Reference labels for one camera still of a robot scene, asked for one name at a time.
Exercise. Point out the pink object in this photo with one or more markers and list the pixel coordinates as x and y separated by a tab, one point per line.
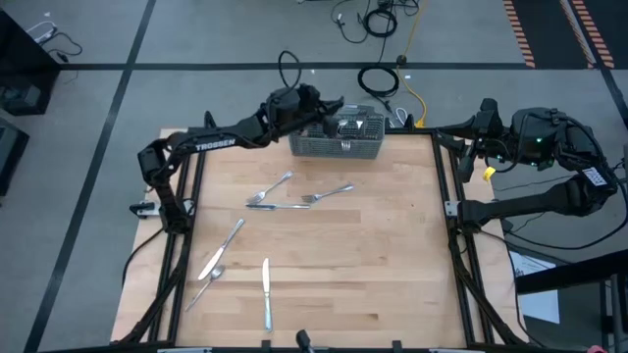
596	349

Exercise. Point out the silver spoon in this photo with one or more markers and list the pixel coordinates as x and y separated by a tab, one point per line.
343	122

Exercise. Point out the black box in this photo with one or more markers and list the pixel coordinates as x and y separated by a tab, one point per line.
10	157

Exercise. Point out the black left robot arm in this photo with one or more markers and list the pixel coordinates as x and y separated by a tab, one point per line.
216	143

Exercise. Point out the silver table knife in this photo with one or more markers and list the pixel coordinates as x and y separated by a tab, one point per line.
265	207
210	265
267	294

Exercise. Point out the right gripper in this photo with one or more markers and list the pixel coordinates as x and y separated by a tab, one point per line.
488	127

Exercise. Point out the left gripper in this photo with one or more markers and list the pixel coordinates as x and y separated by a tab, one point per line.
294	108

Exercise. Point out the black plastic crate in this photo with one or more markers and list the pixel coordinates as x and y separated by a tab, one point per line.
24	95

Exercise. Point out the black round plug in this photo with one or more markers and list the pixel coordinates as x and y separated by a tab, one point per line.
401	60

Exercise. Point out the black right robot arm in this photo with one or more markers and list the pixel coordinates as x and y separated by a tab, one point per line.
539	201

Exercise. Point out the grey mesh cutlery basket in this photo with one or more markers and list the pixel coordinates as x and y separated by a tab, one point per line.
319	147

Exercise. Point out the white paper sheet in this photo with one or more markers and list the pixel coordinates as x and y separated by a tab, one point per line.
539	304

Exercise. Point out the black cabinet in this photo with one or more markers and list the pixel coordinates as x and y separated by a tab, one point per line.
15	49

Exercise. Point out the black side table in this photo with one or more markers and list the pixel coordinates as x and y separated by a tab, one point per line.
564	279

